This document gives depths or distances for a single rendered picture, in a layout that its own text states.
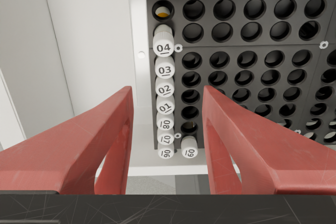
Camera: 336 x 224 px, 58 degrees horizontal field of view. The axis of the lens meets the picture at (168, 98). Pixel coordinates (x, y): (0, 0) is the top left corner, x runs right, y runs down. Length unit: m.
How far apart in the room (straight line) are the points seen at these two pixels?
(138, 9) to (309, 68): 0.13
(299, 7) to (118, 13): 0.13
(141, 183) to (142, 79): 1.44
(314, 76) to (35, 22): 0.20
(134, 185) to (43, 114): 1.48
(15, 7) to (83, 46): 0.08
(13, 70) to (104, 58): 0.09
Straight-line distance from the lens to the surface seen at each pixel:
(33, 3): 0.24
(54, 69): 0.27
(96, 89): 0.29
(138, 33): 0.25
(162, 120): 0.21
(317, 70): 0.23
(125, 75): 0.28
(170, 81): 0.20
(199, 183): 1.29
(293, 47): 0.21
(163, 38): 0.17
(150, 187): 1.71
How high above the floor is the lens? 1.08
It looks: 55 degrees down
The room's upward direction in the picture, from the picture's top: 177 degrees clockwise
